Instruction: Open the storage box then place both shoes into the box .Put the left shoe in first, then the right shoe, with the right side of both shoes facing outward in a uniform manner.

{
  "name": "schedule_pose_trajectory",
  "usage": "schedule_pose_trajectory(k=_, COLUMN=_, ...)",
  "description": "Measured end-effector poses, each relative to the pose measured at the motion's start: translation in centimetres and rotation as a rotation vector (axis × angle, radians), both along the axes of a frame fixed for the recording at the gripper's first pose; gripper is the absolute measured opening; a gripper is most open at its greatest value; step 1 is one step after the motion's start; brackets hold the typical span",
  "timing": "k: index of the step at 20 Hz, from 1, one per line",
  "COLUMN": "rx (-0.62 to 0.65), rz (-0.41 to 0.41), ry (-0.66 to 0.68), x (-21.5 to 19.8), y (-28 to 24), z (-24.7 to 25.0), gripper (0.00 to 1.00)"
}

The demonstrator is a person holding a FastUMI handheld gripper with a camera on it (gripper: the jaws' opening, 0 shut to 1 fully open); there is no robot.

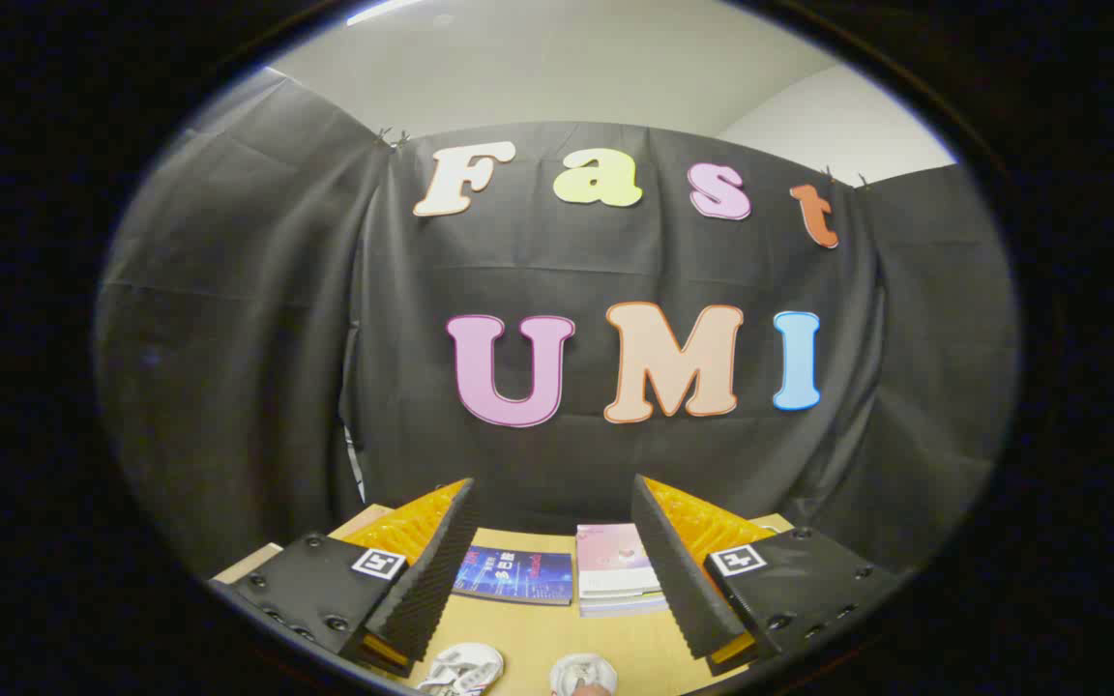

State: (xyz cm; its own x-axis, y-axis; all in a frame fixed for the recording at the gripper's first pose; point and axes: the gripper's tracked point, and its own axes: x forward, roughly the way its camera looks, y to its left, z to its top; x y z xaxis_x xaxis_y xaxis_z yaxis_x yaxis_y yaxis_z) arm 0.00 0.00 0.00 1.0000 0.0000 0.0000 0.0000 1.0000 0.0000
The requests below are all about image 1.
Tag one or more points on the blue cover book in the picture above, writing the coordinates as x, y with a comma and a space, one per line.
513, 575

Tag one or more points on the white canvas shoe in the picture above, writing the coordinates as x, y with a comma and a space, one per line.
581, 672
465, 669

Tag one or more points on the light blue edged book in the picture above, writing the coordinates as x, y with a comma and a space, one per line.
625, 610

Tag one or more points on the pink cover book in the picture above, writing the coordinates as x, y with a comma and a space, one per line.
610, 556

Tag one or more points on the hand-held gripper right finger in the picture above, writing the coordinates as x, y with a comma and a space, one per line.
678, 580

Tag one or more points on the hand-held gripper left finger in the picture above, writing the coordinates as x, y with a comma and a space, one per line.
436, 580

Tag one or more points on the black backdrop cloth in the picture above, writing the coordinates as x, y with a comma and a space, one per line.
257, 338

